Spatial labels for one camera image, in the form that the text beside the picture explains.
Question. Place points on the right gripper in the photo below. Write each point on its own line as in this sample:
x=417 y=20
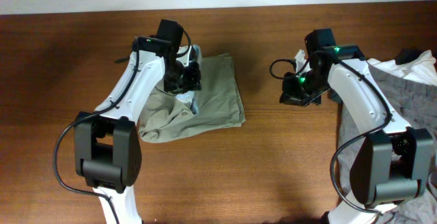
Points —
x=291 y=95

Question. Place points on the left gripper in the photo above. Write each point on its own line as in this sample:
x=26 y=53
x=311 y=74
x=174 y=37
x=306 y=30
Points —
x=191 y=81

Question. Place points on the khaki shorts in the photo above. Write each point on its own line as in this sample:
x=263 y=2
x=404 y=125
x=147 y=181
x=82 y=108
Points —
x=217 y=105

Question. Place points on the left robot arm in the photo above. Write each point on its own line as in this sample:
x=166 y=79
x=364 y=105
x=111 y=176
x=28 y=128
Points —
x=107 y=152

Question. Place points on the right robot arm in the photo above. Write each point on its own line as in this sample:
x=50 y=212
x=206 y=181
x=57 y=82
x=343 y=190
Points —
x=393 y=163

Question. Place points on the grey shorts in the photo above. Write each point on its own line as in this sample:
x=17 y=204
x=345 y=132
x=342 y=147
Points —
x=416 y=103

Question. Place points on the white garment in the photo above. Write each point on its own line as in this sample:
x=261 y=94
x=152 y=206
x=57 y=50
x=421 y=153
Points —
x=420 y=70

